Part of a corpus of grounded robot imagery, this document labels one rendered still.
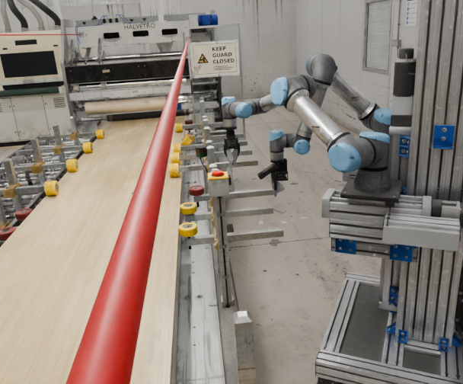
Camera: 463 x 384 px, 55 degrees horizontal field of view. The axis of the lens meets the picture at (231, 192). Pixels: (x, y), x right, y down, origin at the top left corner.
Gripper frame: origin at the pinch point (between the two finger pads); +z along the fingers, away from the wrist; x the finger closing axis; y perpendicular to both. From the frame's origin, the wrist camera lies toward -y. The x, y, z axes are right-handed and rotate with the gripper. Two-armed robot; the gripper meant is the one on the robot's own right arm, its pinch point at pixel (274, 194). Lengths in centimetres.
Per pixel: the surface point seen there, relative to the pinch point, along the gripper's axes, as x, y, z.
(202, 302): -65, -43, 21
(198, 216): -26.5, -42.1, -2.4
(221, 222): -82, -33, -23
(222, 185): -83, -32, -36
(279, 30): 856, 169, -82
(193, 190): -3.6, -43.6, -7.9
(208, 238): -51, -38, -2
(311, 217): 150, 61, 83
